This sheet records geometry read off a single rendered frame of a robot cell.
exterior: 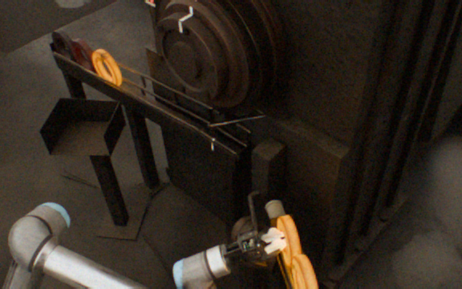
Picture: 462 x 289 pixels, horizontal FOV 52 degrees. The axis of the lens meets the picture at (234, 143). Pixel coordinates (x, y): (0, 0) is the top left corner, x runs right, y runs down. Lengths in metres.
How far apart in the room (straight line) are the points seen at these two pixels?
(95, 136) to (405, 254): 1.50
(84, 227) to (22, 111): 1.08
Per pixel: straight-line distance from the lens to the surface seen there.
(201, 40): 1.35
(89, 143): 2.03
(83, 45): 2.35
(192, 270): 1.47
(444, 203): 2.65
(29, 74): 3.63
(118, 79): 2.21
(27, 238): 1.46
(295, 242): 1.42
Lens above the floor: 1.96
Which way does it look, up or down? 45 degrees down
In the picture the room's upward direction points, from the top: 3 degrees counter-clockwise
